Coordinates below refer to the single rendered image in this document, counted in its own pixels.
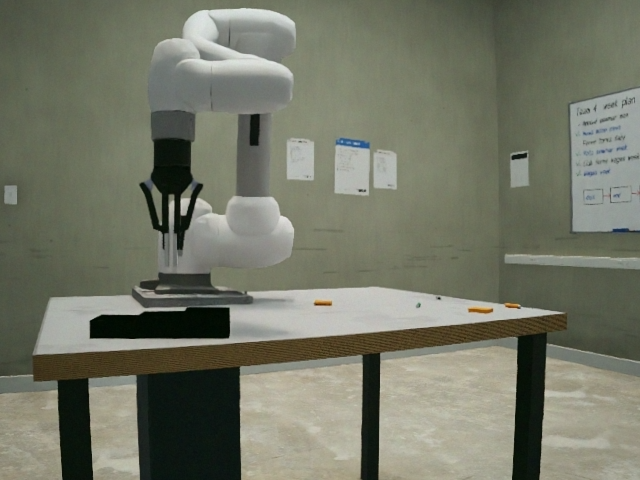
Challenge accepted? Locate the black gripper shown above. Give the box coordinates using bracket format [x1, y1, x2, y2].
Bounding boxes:
[140, 140, 203, 267]

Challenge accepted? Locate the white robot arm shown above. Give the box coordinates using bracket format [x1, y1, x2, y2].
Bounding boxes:
[140, 9, 296, 295]

